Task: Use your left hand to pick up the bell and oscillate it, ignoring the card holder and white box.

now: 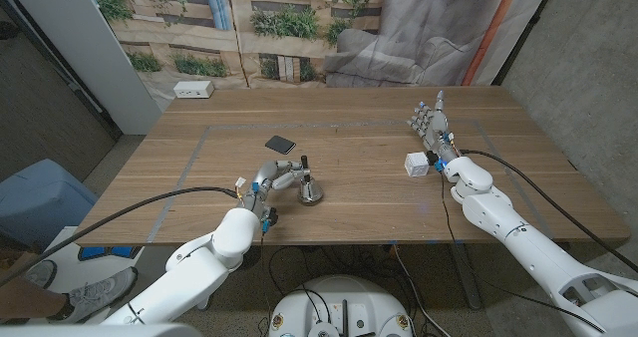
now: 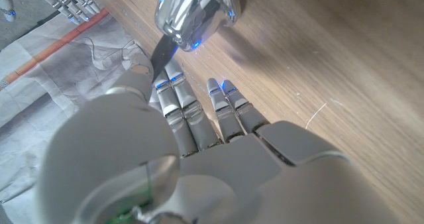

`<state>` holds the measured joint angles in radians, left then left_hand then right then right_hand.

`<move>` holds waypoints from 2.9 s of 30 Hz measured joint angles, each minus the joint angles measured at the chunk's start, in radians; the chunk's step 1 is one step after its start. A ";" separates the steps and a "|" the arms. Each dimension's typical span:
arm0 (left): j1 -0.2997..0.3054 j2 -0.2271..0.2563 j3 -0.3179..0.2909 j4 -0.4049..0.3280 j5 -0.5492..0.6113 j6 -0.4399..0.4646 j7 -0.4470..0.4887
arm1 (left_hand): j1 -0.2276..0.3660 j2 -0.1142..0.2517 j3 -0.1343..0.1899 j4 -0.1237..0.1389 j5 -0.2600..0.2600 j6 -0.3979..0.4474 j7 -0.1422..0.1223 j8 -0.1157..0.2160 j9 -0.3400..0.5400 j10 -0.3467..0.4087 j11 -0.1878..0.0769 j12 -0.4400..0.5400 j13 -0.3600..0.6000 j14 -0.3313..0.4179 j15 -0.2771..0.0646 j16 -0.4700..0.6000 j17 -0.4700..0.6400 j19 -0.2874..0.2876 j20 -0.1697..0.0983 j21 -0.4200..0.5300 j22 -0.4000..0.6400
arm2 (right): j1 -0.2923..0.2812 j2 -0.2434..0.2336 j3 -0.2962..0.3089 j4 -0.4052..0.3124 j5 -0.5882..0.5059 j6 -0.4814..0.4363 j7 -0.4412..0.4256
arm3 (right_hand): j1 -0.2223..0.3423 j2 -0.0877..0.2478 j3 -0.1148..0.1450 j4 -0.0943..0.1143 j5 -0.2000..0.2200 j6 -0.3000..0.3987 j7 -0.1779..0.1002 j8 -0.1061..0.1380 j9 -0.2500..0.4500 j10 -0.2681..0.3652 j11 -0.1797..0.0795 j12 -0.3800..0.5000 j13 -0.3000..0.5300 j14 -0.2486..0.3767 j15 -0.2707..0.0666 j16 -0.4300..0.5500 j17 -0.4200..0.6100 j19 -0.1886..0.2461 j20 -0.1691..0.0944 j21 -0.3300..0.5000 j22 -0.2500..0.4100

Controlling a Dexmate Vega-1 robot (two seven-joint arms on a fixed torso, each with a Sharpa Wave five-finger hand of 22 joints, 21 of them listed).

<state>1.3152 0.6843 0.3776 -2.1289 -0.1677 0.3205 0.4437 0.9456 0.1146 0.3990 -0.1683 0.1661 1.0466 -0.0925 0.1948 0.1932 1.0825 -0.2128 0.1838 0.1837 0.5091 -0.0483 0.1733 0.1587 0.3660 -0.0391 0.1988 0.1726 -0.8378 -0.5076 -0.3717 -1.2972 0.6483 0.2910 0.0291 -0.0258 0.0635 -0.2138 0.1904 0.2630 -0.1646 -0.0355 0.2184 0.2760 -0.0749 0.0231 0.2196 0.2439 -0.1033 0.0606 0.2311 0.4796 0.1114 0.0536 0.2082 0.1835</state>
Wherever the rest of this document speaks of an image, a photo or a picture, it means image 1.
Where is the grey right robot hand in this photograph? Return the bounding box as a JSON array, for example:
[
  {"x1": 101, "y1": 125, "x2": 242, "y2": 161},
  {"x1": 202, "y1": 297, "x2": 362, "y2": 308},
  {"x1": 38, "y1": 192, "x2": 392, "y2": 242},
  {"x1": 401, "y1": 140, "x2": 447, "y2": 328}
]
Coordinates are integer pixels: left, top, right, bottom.
[{"x1": 407, "y1": 89, "x2": 463, "y2": 173}]

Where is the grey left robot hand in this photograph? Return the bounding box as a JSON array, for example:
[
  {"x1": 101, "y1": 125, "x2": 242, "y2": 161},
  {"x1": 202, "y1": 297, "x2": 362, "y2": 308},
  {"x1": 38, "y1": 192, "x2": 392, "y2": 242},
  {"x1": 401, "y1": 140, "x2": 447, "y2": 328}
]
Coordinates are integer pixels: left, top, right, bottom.
[{"x1": 243, "y1": 158, "x2": 307, "y2": 234}]

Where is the silver bell black handle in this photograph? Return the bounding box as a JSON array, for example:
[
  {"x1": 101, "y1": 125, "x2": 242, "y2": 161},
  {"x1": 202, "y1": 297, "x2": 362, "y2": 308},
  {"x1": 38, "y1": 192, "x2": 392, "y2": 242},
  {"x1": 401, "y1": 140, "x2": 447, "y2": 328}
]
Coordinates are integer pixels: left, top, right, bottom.
[{"x1": 297, "y1": 155, "x2": 325, "y2": 206}]

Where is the white robot shoulder housing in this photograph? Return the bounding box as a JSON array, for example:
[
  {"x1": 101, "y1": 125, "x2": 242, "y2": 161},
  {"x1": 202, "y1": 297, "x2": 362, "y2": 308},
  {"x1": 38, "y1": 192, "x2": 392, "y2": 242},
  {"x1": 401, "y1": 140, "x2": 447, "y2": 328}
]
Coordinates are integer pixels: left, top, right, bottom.
[{"x1": 0, "y1": 321, "x2": 203, "y2": 337}]

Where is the black card holder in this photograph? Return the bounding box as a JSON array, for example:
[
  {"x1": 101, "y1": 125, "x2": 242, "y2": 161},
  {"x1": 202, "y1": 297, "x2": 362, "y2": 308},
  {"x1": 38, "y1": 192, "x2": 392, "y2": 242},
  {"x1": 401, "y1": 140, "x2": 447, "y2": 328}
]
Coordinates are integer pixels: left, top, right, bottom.
[{"x1": 264, "y1": 135, "x2": 297, "y2": 156}]

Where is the white embossed box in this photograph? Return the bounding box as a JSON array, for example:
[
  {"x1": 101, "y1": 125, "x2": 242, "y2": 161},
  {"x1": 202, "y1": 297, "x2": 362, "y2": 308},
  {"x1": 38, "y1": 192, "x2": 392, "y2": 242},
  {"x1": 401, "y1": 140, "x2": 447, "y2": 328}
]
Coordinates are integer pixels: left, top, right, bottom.
[{"x1": 404, "y1": 151, "x2": 431, "y2": 178}]

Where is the white power strip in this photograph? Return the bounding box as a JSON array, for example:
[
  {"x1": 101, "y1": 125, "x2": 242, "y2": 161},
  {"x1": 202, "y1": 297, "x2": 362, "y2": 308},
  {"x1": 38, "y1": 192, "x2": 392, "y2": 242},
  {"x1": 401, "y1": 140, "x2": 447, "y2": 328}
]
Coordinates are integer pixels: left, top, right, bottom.
[{"x1": 172, "y1": 80, "x2": 215, "y2": 100}]

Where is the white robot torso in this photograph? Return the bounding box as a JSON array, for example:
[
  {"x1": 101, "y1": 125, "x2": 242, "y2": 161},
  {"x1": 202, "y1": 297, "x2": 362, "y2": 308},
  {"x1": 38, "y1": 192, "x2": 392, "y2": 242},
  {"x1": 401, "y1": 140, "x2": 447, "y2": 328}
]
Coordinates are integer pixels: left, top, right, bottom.
[{"x1": 267, "y1": 275, "x2": 414, "y2": 337}]

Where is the printed fabric backdrop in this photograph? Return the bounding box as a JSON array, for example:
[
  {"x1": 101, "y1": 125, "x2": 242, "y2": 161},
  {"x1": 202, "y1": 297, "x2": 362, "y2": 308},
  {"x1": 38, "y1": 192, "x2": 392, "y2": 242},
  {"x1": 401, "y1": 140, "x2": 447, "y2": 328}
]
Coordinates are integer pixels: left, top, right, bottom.
[{"x1": 82, "y1": 0, "x2": 557, "y2": 112}]

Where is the grey metal table leg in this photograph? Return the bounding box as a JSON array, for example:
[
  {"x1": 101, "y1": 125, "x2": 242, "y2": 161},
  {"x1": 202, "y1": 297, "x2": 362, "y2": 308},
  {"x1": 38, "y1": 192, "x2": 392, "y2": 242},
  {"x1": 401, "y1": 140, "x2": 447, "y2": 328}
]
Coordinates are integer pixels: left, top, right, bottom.
[{"x1": 451, "y1": 241, "x2": 483, "y2": 311}]

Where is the grey sneaker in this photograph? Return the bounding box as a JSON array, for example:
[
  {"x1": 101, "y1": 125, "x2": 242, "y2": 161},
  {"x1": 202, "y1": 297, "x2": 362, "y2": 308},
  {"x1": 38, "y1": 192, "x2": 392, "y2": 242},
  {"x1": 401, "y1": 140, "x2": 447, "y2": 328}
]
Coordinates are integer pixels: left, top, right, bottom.
[
  {"x1": 48, "y1": 265, "x2": 139, "y2": 324},
  {"x1": 22, "y1": 259, "x2": 59, "y2": 289}
]

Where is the white floor board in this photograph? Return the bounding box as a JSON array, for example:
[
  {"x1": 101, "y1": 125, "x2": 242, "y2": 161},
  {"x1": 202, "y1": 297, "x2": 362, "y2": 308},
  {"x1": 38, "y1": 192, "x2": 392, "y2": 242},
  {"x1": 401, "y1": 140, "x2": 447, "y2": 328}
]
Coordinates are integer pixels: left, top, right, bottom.
[{"x1": 27, "y1": 225, "x2": 151, "y2": 298}]

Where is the white pillar panel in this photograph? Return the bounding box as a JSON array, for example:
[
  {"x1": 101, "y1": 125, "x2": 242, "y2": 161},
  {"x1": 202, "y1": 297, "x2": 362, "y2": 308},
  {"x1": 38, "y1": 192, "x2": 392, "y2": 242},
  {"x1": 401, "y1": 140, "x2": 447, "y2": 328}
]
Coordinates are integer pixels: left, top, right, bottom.
[{"x1": 2, "y1": 0, "x2": 163, "y2": 136}]

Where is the blue grey storage bin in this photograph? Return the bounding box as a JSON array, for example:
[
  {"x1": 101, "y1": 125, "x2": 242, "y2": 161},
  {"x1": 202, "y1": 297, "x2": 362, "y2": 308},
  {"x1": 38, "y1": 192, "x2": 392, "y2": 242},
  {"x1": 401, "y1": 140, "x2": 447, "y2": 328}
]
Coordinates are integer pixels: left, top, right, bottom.
[{"x1": 0, "y1": 158, "x2": 100, "y2": 251}]

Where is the person's brown trouser leg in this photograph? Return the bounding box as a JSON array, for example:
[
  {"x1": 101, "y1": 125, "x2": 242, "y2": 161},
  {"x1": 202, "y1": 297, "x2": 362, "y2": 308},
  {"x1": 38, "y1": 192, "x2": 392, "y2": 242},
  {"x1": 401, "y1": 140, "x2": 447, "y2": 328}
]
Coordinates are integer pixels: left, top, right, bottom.
[{"x1": 0, "y1": 275, "x2": 66, "y2": 323}]

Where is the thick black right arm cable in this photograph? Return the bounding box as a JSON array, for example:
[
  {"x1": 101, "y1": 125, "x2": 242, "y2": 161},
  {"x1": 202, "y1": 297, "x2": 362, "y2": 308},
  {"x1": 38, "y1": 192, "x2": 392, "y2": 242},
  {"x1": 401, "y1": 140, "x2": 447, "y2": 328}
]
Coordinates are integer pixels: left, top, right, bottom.
[{"x1": 461, "y1": 149, "x2": 638, "y2": 273}]

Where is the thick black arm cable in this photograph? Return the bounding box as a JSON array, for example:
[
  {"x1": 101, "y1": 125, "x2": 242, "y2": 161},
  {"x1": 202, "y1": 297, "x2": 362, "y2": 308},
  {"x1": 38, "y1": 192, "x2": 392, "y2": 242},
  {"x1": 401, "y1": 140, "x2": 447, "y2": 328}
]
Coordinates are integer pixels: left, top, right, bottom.
[
  {"x1": 461, "y1": 149, "x2": 638, "y2": 273},
  {"x1": 0, "y1": 185, "x2": 240, "y2": 288}
]

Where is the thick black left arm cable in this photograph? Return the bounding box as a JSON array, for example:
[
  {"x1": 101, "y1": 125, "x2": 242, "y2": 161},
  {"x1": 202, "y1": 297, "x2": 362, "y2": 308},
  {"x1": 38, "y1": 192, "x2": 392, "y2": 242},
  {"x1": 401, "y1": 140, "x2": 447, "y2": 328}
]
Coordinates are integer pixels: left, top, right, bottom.
[{"x1": 0, "y1": 185, "x2": 240, "y2": 288}]

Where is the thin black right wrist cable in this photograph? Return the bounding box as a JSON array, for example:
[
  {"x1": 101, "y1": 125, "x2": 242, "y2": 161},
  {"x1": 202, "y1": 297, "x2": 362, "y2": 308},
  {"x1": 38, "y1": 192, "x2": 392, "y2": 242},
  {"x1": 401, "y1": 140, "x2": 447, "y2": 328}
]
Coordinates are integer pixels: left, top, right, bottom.
[{"x1": 439, "y1": 170, "x2": 607, "y2": 334}]

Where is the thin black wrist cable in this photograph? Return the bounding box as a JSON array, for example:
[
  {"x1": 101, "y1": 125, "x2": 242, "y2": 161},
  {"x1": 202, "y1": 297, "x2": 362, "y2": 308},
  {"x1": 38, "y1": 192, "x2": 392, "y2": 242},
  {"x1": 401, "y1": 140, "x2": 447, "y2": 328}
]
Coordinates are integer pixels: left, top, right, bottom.
[
  {"x1": 439, "y1": 170, "x2": 607, "y2": 334},
  {"x1": 257, "y1": 230, "x2": 274, "y2": 328}
]

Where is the thin black left wrist cable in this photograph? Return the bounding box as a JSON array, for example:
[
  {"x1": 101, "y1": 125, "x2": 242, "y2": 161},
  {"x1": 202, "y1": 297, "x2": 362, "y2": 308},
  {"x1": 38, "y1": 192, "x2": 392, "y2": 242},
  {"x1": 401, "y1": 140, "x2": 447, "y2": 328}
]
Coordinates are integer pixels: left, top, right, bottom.
[{"x1": 257, "y1": 230, "x2": 274, "y2": 328}]

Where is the grey floor cable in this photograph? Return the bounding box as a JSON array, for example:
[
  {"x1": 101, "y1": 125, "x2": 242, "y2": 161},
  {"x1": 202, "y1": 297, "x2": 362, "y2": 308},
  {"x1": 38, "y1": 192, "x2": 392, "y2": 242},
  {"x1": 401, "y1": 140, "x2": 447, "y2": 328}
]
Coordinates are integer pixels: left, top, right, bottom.
[{"x1": 392, "y1": 244, "x2": 440, "y2": 337}]

